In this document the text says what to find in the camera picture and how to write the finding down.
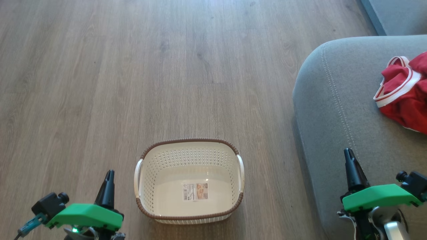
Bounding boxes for grey sofa seat with stitching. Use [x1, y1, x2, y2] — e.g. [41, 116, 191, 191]
[292, 35, 427, 240]

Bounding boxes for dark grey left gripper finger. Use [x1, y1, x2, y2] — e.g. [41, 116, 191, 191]
[94, 170, 115, 210]

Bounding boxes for cream perforated laundry basket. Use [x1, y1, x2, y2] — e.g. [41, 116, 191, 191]
[134, 138, 245, 225]

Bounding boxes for teal camera cable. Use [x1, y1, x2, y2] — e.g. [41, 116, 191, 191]
[13, 213, 48, 240]

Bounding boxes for basket label sticker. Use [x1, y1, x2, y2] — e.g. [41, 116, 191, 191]
[182, 182, 209, 201]

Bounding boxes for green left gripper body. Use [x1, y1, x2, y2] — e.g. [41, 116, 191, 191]
[46, 203, 126, 240]

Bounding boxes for grey sofa seat long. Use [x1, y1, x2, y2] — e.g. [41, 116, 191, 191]
[360, 0, 427, 36]

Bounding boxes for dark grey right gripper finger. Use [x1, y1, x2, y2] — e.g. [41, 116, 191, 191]
[344, 148, 370, 193]

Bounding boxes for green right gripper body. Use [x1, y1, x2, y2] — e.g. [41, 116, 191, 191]
[338, 184, 423, 240]

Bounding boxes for plain red garment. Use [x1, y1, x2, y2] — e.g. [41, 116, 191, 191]
[408, 51, 427, 76]

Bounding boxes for red garment with white trim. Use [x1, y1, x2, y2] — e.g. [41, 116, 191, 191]
[373, 56, 427, 135]

